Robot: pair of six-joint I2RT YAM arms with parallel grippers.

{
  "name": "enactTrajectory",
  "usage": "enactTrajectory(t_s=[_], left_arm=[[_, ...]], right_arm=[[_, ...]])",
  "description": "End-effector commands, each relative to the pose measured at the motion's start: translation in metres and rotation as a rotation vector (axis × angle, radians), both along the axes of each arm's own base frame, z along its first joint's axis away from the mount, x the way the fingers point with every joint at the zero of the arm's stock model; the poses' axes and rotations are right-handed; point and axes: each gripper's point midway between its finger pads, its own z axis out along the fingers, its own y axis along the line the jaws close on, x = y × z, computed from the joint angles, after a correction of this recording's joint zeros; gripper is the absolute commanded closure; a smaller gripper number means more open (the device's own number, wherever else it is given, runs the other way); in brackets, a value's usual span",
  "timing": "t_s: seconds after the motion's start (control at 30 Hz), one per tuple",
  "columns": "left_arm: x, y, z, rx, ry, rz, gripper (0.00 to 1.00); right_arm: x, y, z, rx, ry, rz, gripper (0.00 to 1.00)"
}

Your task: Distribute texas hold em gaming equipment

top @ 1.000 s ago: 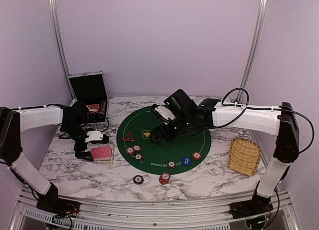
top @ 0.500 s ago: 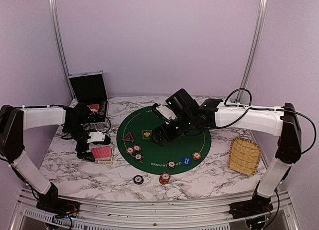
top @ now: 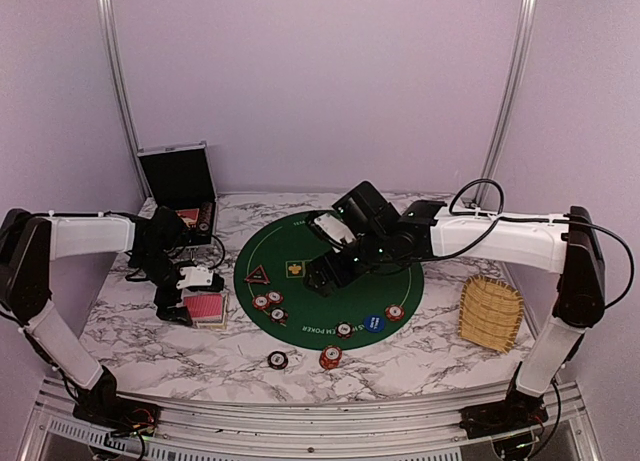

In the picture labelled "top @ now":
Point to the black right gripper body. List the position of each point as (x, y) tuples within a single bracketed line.
[(371, 252)]

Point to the red playing card deck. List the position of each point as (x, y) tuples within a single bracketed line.
[(189, 302)]

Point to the aluminium frame post right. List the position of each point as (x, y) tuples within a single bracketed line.
[(515, 76)]

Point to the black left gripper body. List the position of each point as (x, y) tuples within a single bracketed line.
[(154, 268)]

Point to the aluminium front rail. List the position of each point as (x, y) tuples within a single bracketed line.
[(417, 428)]

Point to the aluminium poker case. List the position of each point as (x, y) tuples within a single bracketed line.
[(180, 177)]

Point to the red chips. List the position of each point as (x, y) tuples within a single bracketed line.
[(394, 313), (264, 301)]

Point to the chip row in case right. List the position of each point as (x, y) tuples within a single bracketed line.
[(205, 219)]

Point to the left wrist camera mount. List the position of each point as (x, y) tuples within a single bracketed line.
[(199, 278)]

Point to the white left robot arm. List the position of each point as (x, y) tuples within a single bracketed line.
[(31, 241)]

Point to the boxed card deck in case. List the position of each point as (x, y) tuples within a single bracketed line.
[(190, 217)]

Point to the round green poker mat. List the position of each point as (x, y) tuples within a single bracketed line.
[(284, 247)]

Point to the aluminium frame post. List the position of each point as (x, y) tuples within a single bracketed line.
[(515, 76), (108, 25)]

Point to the black hundred chip stack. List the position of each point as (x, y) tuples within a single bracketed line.
[(277, 360)]

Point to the aluminium frame post left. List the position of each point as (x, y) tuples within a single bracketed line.
[(108, 25)]

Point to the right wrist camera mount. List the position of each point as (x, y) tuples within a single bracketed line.
[(333, 228)]

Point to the woven bamboo basket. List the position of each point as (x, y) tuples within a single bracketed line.
[(490, 313)]

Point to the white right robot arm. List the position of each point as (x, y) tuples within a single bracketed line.
[(566, 245)]

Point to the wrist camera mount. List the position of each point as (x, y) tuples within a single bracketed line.
[(333, 228), (199, 278)]

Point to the blue small blind button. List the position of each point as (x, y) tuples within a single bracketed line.
[(374, 323)]

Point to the triangular all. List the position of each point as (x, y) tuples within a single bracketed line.
[(257, 276)]

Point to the red five chip stack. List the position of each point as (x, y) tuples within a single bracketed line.
[(330, 357)]

